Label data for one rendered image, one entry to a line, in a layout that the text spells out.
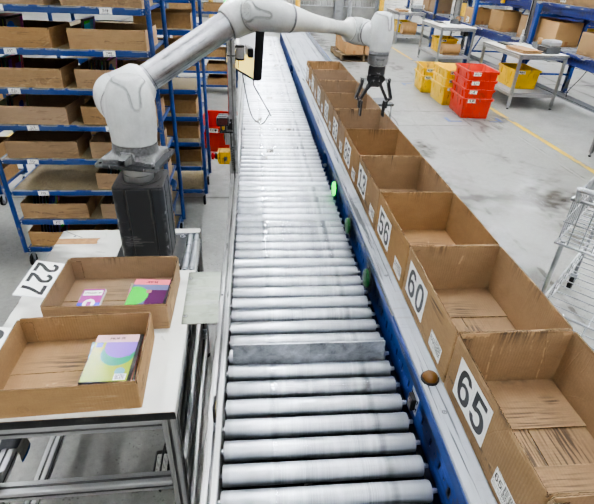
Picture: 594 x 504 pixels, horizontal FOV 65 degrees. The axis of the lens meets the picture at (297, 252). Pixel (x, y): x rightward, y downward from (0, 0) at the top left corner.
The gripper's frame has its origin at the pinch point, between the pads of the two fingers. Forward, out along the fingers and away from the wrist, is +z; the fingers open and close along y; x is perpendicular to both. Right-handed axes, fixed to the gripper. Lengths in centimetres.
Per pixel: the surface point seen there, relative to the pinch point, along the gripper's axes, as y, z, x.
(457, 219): 21, 22, -67
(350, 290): -19, 45, -79
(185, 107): -108, 41, 155
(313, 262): -31, 45, -60
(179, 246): -86, 44, -49
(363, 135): 2.3, 17.8, 19.5
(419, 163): 20.4, 18.0, -19.7
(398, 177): 11.7, 25.0, -19.6
